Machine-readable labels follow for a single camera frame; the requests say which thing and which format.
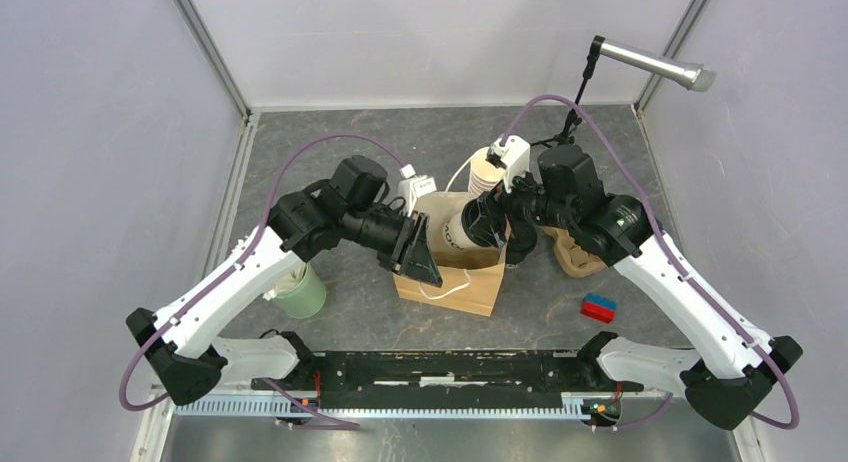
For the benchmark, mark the brown pulp cup carrier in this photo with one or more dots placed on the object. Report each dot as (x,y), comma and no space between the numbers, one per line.
(574,260)

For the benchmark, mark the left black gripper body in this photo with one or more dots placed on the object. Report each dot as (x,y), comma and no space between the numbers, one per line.
(387,235)

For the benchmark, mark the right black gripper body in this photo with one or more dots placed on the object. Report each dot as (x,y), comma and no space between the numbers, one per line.
(524,201)

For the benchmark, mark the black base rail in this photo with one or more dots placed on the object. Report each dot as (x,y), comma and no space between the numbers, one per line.
(499,379)

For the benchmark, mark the green cup holder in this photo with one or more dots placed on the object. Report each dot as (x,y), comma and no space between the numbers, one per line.
(306,300)

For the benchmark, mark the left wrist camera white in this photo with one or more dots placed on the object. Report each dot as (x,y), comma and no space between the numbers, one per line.
(413,186)

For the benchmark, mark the stack of white paper cups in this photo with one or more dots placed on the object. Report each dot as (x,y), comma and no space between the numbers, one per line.
(483,175)

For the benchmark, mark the black sleeved paper cup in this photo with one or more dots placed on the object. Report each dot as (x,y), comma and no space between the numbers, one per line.
(520,244)

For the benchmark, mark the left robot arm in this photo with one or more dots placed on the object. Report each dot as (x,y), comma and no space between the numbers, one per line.
(181,341)

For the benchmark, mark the brown paper bag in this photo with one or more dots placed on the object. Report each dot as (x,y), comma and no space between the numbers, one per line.
(471,278)

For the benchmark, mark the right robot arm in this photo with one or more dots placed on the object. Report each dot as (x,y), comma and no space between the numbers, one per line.
(731,366)

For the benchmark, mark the white wrapped straws bundle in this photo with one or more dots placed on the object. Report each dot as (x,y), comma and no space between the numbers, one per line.
(287,283)

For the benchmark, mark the silver cylindrical lamp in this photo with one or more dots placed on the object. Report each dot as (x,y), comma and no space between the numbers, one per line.
(691,76)

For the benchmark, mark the red and blue block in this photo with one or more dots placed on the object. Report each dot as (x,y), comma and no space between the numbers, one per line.
(598,308)

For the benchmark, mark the white paper cup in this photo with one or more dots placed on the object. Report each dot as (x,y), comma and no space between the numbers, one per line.
(454,233)

